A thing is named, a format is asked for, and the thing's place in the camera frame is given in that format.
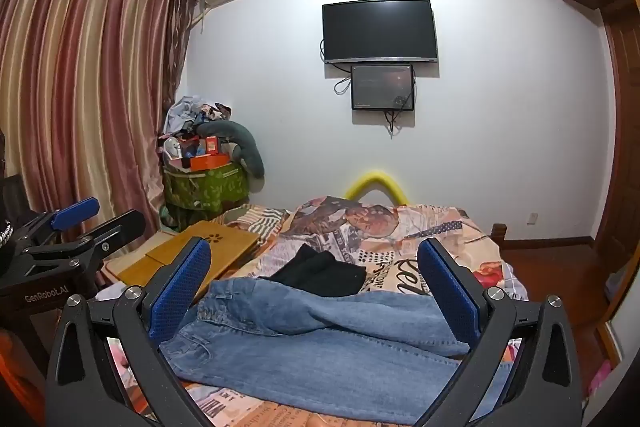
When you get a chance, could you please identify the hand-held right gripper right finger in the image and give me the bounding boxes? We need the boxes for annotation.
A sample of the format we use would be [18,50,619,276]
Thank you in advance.
[415,237,585,427]

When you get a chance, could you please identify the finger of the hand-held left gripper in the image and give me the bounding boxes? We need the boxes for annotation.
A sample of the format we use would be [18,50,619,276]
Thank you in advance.
[15,198,101,249]
[69,210,147,269]

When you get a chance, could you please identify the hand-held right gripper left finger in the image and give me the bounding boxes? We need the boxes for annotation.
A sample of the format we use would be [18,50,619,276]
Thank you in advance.
[45,237,221,427]

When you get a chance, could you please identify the blue denim pants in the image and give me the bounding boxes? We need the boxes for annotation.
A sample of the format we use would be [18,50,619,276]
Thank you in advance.
[159,277,516,425]

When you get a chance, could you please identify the person's left forearm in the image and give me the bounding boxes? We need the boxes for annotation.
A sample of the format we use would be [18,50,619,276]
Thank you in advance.
[0,327,47,410]

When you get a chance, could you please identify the wooden lap desk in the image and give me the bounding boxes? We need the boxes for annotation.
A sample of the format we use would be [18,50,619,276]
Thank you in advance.
[102,219,261,290]

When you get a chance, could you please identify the white cloth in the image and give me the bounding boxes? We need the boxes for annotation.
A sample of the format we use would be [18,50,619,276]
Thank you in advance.
[97,284,131,304]

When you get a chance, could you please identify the green patterned storage box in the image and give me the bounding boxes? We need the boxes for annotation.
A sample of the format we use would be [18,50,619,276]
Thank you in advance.
[162,162,249,212]

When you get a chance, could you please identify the printed blanket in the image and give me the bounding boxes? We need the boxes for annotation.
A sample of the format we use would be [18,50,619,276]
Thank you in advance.
[97,194,528,427]

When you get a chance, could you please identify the flat orange box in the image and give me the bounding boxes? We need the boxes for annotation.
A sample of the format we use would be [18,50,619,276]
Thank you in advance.
[189,153,232,172]

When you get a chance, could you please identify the black folded garment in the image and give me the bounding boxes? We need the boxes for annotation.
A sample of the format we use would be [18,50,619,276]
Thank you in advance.
[270,243,368,299]

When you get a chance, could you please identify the striped pink curtain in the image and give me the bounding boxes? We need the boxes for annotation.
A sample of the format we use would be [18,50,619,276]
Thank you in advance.
[0,0,201,228]

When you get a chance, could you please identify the yellow foam tube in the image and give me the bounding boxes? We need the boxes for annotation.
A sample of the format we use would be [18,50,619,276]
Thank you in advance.
[344,170,408,206]

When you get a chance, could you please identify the pile of clothes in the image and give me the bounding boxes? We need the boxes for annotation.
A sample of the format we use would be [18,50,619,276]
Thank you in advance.
[165,94,233,140]

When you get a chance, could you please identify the grey plush toy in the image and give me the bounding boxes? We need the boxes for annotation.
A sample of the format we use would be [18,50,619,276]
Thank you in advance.
[192,120,266,178]

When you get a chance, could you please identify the pink cloth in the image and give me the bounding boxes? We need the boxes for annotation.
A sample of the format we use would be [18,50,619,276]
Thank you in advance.
[587,359,613,395]

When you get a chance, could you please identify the wooden door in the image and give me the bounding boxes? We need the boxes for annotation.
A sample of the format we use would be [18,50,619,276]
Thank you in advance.
[595,0,640,258]

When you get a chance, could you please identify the black cable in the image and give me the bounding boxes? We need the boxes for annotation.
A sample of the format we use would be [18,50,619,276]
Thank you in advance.
[382,72,418,135]
[334,64,353,96]

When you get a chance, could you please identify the small black wall monitor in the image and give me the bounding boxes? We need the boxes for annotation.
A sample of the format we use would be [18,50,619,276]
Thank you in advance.
[350,63,416,112]

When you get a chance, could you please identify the black wall television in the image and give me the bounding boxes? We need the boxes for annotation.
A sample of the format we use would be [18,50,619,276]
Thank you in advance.
[321,0,439,65]

